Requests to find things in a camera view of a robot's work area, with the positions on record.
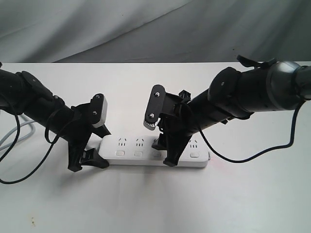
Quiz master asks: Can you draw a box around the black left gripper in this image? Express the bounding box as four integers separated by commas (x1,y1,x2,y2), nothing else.
64,103,111,172

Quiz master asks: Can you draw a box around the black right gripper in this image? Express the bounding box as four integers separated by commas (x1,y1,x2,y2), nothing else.
152,90,192,167

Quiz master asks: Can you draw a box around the white five-outlet power strip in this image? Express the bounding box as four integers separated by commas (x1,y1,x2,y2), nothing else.
99,135,211,168

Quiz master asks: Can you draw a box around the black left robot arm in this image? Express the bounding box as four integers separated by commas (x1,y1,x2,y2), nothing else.
0,70,110,172

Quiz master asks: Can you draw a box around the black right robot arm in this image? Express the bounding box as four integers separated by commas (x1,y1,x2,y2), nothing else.
144,56,311,167

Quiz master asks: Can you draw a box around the grey backdrop cloth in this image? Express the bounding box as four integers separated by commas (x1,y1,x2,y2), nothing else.
0,0,311,63

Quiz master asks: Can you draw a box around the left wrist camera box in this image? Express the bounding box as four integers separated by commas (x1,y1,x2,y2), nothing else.
89,93,108,128

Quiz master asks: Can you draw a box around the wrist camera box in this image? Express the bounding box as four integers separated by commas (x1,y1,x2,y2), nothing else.
89,93,108,128
143,84,166,131

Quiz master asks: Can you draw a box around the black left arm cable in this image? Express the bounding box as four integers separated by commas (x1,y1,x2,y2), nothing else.
0,109,76,184

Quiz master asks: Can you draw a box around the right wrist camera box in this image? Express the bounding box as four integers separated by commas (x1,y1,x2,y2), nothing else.
143,84,166,131

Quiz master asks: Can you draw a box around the white power cord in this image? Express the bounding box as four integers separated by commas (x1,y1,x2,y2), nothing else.
0,115,36,156

